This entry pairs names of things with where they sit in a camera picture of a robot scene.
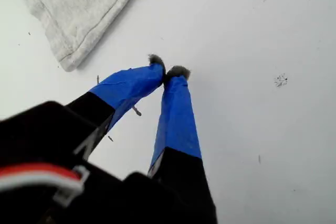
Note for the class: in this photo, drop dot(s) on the grey shirt with rust sleeves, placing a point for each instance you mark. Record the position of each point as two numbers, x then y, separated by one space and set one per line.
73 11

